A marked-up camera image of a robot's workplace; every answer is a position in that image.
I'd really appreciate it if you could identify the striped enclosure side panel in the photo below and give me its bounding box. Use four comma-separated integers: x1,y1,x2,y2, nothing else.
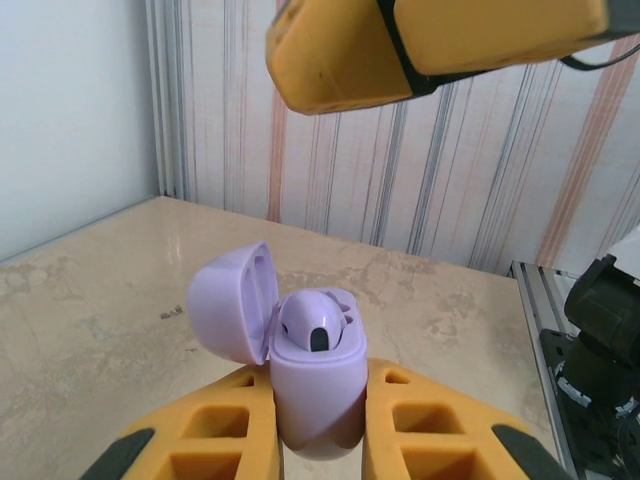
144,0,640,281

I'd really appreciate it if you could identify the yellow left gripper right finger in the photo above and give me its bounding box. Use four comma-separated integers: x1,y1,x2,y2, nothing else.
359,357,576,480

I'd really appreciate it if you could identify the purple earbud charging case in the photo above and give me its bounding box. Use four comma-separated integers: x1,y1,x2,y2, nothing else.
187,239,369,464

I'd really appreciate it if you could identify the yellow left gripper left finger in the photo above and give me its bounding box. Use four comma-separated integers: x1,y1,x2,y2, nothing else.
82,357,286,480

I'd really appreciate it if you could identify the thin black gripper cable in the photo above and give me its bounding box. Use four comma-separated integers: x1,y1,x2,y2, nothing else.
558,43,640,72

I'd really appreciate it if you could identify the purple wireless earbud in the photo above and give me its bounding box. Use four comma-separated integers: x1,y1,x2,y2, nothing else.
277,290,351,352

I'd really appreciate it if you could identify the white enclosure panel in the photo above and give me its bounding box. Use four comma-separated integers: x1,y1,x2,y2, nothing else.
0,0,166,264

